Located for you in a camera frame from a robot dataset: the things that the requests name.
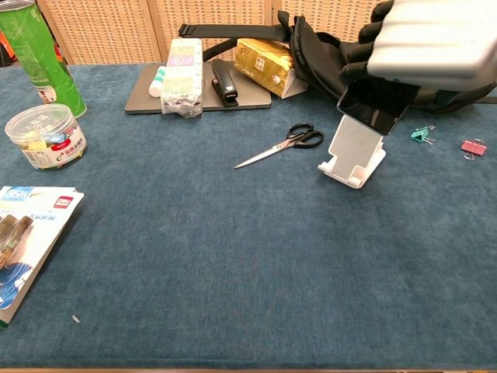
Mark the white green glue stick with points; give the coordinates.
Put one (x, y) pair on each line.
(157, 83)

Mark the teal binder clip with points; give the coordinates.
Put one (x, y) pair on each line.
(418, 134)

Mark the pink binder clip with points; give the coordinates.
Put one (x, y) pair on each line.
(473, 147)

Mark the blue correction tape pack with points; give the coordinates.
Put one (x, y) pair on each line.
(31, 233)

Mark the small white paper scrap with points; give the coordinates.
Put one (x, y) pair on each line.
(75, 319)

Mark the gold tissue pack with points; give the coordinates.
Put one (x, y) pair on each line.
(264, 58)

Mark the black smartphone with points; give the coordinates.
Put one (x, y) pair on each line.
(372, 112)

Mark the black stapler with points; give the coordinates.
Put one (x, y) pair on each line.
(223, 77)

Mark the black backpack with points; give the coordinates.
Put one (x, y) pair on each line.
(318, 58)

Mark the clear tub of clips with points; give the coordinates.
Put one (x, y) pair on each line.
(42, 136)

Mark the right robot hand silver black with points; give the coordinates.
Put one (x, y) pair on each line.
(431, 42)

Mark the wicker folding screen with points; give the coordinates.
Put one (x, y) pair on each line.
(116, 31)

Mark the grey laptop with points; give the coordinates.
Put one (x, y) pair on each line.
(143, 97)

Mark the blue table mat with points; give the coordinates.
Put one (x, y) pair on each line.
(233, 252)

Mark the green chips can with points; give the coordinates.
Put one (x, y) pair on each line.
(39, 58)

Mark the white phone stand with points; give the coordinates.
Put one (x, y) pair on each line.
(353, 147)

